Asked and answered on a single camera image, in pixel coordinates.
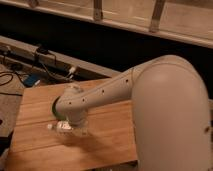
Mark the metal bracket right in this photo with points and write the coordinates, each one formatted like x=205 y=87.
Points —
x=156 y=16

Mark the white plug connector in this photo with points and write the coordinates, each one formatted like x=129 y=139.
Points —
x=72 y=71

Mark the metal bracket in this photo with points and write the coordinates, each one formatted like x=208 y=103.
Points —
x=97 y=10
x=156 y=16

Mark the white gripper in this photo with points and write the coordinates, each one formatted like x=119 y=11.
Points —
x=83 y=128

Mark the wooden board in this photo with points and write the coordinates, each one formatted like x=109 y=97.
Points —
x=35 y=148

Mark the metal bracket left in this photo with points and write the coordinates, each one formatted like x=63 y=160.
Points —
x=97 y=10

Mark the green ceramic bowl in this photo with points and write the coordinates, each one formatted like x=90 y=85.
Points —
x=54 y=109

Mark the black clamp device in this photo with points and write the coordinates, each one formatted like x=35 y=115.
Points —
x=41 y=51

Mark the blue box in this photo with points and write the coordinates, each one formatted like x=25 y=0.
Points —
x=31 y=80

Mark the clear plastic bottle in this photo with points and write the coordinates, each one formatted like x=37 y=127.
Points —
x=61 y=126

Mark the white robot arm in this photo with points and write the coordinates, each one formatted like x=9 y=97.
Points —
x=170 y=111

